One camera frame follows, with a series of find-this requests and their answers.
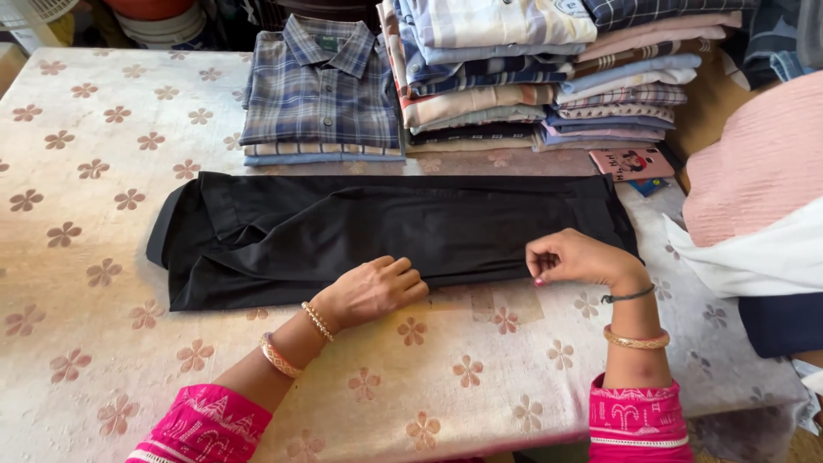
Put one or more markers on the person's left hand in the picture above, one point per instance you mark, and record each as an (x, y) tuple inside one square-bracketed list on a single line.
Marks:
[(360, 292)]

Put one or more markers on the person's right hand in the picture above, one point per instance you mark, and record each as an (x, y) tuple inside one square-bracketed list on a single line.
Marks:
[(588, 260)]

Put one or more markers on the person's right fingers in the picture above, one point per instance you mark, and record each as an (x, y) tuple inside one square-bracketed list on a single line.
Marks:
[(540, 260)]

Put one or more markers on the person's left fingers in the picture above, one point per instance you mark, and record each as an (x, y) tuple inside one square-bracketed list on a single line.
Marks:
[(408, 280)]

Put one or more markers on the black trousers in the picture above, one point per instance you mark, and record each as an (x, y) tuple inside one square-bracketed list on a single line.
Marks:
[(360, 225)]

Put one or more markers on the small blue packet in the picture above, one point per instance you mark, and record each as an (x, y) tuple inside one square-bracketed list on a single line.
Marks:
[(648, 186)]

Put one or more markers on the phone in pink case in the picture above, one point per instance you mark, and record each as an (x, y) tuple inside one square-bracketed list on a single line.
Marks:
[(630, 163)]

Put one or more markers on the pink and gold bangle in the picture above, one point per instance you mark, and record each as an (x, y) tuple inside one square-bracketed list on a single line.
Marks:
[(278, 357)]

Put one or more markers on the light blue folded shirt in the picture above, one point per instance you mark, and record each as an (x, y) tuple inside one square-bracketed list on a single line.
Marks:
[(308, 158)]

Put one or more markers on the cream striped folded shirt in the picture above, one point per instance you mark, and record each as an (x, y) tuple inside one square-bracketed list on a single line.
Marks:
[(308, 149)]

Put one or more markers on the stack of pastel folded shirts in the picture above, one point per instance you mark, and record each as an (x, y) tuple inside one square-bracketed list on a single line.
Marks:
[(617, 90)]

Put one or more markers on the tall stack of folded shirts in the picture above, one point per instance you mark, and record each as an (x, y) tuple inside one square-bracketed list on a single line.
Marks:
[(476, 83)]

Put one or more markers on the person's right pink sleeve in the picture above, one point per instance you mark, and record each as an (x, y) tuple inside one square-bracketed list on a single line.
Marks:
[(636, 424)]

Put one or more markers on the person's pink sleeve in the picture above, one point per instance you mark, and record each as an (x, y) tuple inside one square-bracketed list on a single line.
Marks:
[(636, 424), (199, 427)]

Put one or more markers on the blue plaid folded shirt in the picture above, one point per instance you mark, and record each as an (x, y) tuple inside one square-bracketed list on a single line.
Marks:
[(321, 96)]

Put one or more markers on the white cloth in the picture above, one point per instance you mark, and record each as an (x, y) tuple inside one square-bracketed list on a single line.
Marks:
[(759, 257)]

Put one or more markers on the brown wooden board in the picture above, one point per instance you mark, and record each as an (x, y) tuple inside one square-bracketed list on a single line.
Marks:
[(707, 116)]

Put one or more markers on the pink ribbed cloth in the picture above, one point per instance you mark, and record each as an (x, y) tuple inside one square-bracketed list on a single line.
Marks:
[(752, 161)]

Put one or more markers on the navy cloth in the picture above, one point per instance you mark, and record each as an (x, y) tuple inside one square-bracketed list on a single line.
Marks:
[(784, 325)]

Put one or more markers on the person's left pink sleeve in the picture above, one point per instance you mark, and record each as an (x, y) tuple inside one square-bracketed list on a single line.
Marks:
[(199, 427)]

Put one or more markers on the dark checked folded shirt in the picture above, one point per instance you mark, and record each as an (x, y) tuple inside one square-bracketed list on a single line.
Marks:
[(649, 11)]

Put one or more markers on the cream floral tablecloth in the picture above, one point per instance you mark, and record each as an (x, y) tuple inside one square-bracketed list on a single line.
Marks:
[(116, 212)]

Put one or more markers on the heap of dark clothes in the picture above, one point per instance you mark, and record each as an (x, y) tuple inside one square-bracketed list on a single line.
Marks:
[(257, 16)]

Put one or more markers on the heap of denim clothes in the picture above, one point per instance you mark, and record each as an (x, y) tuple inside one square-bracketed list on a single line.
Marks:
[(778, 38)]

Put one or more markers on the stack of white buckets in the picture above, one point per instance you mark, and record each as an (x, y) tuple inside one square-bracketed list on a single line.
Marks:
[(164, 29)]

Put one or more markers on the red tub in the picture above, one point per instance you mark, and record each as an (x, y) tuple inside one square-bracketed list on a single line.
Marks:
[(149, 6)]

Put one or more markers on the white fan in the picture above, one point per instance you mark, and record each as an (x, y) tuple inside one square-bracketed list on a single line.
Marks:
[(35, 11)]

